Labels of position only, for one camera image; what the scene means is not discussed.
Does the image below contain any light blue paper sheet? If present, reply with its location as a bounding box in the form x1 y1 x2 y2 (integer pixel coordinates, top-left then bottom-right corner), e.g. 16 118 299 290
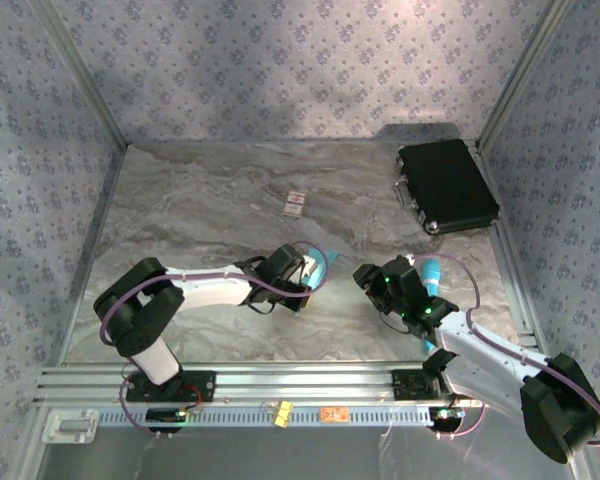
294 247 340 316

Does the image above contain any light blue tube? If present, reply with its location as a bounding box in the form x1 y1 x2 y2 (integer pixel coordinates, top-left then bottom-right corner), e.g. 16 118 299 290
419 254 442 354

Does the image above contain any small red white card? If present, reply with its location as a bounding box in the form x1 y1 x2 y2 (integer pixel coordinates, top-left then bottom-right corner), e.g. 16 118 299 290
282 191 307 220

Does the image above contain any yellow binder clip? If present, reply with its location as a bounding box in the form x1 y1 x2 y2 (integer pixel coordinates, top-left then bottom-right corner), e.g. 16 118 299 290
271 399 294 430

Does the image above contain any black hard case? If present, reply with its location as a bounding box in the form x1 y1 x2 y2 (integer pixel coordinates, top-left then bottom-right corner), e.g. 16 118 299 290
395 138 501 236

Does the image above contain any small black controller board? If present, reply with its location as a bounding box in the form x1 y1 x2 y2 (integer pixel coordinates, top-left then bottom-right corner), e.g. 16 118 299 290
428 405 466 431
146 407 189 432

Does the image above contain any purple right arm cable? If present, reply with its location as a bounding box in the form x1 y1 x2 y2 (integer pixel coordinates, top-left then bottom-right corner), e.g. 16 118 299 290
412 252 600 449

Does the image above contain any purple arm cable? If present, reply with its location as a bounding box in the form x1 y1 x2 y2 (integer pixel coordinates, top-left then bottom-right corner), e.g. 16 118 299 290
101 241 330 441
412 252 600 449

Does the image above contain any aluminium front rail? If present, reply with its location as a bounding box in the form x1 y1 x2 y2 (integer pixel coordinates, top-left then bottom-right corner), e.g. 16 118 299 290
32 363 574 406

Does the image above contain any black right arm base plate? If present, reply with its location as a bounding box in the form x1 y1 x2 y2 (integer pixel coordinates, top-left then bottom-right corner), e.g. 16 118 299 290
392 369 456 401

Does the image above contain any slotted grey cable duct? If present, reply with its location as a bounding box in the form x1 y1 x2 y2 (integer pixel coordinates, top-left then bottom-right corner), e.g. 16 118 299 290
97 405 434 427

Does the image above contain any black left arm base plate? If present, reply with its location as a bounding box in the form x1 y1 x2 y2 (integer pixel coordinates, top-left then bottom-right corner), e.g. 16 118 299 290
125 370 217 404

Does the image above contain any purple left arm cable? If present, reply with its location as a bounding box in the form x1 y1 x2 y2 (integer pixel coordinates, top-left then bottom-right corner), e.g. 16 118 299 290
101 241 330 441

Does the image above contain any aluminium corner post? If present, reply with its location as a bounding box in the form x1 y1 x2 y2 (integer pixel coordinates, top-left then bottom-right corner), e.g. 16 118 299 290
476 0 576 151
29 0 131 149

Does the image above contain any white plastic bracket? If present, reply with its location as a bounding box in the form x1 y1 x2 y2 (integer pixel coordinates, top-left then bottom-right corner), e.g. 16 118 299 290
42 409 100 445

